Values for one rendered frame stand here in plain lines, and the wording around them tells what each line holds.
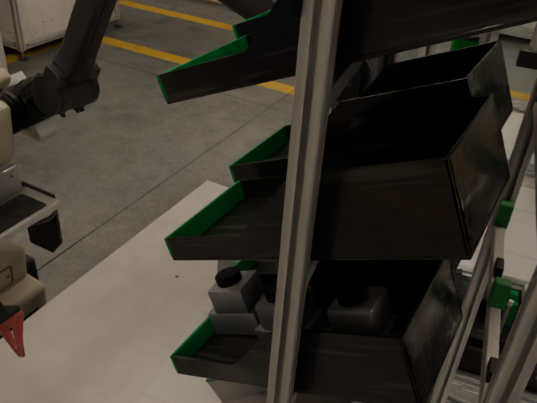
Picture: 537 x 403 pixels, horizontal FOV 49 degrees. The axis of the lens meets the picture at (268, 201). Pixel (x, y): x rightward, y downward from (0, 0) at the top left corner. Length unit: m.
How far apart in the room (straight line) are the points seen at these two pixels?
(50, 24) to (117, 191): 2.31
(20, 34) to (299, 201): 4.64
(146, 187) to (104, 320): 2.04
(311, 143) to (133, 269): 0.98
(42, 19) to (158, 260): 3.96
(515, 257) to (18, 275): 1.14
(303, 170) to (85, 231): 2.56
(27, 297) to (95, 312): 0.22
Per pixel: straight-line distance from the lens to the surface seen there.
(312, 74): 0.37
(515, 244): 1.57
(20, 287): 1.41
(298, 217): 0.42
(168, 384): 1.09
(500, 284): 0.61
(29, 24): 5.06
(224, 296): 0.66
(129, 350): 1.15
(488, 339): 0.59
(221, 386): 0.87
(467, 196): 0.41
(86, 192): 3.21
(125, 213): 3.01
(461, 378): 1.04
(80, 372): 1.13
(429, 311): 0.53
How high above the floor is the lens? 1.70
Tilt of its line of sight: 33 degrees down
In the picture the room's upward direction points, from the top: 4 degrees clockwise
